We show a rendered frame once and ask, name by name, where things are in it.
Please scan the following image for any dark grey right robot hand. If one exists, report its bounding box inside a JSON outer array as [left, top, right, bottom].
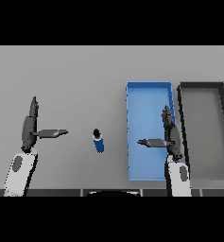
[[136, 105, 184, 164]]

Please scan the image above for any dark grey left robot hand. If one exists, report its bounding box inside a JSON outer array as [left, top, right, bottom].
[[21, 95, 69, 154]]

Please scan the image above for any blue bin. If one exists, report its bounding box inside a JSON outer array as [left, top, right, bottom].
[[126, 81, 176, 182]]

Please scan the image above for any dark grey bin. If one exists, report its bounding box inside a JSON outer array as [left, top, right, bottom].
[[176, 81, 224, 182]]

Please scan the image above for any blue pipe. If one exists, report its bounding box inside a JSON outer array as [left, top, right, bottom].
[[92, 128, 105, 154]]

